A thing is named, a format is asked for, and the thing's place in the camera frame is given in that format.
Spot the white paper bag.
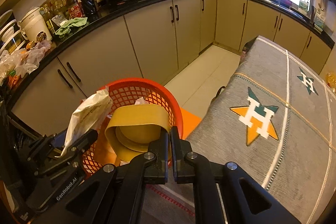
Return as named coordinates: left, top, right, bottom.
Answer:
left=61, top=88, right=113, bottom=156

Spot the yellow square plastic container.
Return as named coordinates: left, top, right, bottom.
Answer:
left=105, top=104, right=170, bottom=162

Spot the orange stool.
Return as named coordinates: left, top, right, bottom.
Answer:
left=180, top=108, right=202, bottom=139

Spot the red plastic mesh basket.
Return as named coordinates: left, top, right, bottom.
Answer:
left=82, top=78, right=183, bottom=177

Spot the grey star-patterned tablecloth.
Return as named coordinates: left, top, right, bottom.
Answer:
left=139, top=35, right=336, bottom=224

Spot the crumpled plastic bags pile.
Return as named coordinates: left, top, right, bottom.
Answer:
left=1, top=40, right=52, bottom=85

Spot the green cloth rag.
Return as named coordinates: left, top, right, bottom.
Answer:
left=55, top=17, right=88, bottom=38

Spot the white rice cooker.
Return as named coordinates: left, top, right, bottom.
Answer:
left=18, top=7, right=52, bottom=42

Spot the red-label sauce bottle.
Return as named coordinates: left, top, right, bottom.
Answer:
left=66, top=0, right=83, bottom=19

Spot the dark soy sauce bottle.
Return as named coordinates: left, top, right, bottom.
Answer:
left=80, top=0, right=98, bottom=22

